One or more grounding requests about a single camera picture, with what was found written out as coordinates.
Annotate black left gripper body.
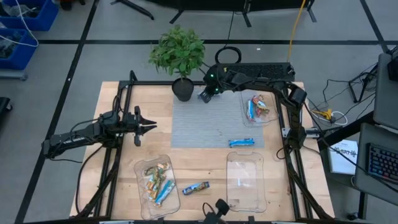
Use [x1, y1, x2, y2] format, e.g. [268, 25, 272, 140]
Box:
[123, 105, 147, 147]

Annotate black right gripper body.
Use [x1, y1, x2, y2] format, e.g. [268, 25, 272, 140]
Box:
[198, 64, 233, 104]

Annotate green and orange granola bar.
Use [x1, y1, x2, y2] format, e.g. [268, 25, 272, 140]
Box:
[143, 162, 171, 177]

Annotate snacks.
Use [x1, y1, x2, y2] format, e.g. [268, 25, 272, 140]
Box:
[251, 95, 265, 115]

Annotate tan and red granola bar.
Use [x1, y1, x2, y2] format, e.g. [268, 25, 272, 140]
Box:
[257, 100, 271, 118]

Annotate teal and orange granola bar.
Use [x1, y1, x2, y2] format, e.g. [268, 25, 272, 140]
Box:
[154, 179, 176, 207]

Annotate light blue granola bar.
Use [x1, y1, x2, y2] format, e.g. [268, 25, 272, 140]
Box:
[228, 138, 256, 148]

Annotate oatmeal raisin granola bar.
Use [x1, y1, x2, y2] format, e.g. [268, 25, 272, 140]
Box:
[182, 181, 210, 196]

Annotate clear plastic bin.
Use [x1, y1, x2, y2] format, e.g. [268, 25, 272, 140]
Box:
[133, 154, 182, 221]
[239, 88, 280, 128]
[226, 151, 268, 214]

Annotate grey mesh mat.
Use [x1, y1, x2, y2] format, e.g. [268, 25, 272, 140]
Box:
[170, 86, 265, 149]

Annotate green potted plant black pot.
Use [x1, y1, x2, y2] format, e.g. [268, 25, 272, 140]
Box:
[148, 24, 206, 103]

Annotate black perforated computer tower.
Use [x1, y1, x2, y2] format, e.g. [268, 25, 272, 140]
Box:
[215, 62, 295, 82]

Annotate black partition screen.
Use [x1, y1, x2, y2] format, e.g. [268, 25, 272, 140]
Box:
[146, 0, 317, 29]

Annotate yellow power strip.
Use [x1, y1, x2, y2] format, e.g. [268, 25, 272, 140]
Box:
[310, 108, 333, 121]

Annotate blue storage bin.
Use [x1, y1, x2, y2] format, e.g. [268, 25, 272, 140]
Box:
[0, 28, 39, 71]
[0, 0, 59, 32]

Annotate grey cart base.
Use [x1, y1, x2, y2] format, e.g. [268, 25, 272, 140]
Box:
[0, 70, 28, 81]

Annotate black floor stand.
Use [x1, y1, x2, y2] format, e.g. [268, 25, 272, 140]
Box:
[348, 63, 379, 103]

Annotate white booklet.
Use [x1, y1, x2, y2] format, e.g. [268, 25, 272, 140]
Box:
[328, 139, 359, 175]

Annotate grey desk top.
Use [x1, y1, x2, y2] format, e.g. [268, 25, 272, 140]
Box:
[373, 52, 398, 131]

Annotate black device box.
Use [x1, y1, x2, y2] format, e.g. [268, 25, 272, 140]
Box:
[387, 46, 398, 82]

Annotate black computer keyboard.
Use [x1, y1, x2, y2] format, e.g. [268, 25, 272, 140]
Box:
[368, 142, 398, 185]

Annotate grey keyboard desk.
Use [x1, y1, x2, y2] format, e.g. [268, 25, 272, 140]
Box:
[351, 123, 398, 206]

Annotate black looped floor cable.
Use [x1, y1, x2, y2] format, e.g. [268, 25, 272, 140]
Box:
[214, 11, 243, 65]

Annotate black aluminium table frame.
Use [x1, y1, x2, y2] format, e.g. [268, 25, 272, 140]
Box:
[76, 70, 335, 224]

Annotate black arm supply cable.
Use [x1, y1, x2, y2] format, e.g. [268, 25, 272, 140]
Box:
[74, 144, 106, 215]

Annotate yellow cable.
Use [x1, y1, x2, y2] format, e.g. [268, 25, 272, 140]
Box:
[286, 0, 307, 63]

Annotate black leader arm handle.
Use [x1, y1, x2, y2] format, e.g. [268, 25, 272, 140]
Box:
[201, 198, 231, 224]

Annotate white floor cable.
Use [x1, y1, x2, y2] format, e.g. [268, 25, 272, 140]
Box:
[329, 110, 348, 126]

